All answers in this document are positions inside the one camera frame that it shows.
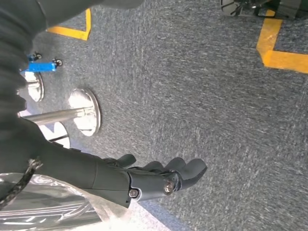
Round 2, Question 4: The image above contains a blue metal shelf rack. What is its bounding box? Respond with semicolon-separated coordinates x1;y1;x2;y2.
28;51;63;72

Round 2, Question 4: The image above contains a clear plastic cover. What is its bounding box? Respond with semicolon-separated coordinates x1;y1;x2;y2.
0;172;135;231

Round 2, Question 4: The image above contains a robot right arm ribbed sleeve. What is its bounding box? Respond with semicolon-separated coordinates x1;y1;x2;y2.
0;0;39;118

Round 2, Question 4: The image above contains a yellow floor tape strip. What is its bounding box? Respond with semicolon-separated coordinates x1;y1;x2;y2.
256;9;308;75

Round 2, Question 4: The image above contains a black robot foot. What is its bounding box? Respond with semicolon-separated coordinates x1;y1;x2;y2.
220;0;308;20

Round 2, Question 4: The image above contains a black braided cord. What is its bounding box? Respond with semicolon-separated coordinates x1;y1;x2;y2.
0;157;43;209

